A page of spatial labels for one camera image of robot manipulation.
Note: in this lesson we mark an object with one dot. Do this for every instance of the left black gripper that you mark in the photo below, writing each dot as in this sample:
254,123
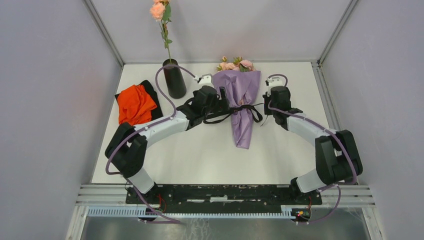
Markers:
221,104

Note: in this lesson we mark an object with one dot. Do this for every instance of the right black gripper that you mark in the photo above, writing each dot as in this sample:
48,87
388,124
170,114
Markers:
267,97

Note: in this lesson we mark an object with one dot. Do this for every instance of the purple paper flower bouquet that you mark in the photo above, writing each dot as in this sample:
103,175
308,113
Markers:
241,81

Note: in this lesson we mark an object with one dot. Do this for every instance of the black ribbon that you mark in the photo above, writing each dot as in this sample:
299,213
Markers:
232,114

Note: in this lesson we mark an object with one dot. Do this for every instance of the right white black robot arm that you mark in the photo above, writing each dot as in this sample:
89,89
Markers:
337,159

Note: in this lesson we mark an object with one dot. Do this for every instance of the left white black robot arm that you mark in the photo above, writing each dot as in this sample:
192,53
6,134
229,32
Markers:
128,146

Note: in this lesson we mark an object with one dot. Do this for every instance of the black cylindrical vase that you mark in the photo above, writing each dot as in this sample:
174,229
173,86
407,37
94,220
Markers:
175,82

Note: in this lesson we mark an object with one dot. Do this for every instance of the pink rose stem in vase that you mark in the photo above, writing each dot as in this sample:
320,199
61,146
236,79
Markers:
161,12

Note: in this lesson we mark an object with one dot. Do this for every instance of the black cloth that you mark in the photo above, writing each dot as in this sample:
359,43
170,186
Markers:
157,113

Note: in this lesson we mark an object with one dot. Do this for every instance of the orange cloth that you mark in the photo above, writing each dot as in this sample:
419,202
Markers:
135,105

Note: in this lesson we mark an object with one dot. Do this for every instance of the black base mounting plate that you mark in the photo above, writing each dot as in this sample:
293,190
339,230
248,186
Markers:
223,199

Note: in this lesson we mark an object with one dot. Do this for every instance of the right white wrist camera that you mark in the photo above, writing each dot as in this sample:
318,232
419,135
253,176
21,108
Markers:
276,81

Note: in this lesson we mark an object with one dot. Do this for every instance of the white slotted cable duct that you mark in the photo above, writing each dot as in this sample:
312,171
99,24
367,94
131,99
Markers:
146,213

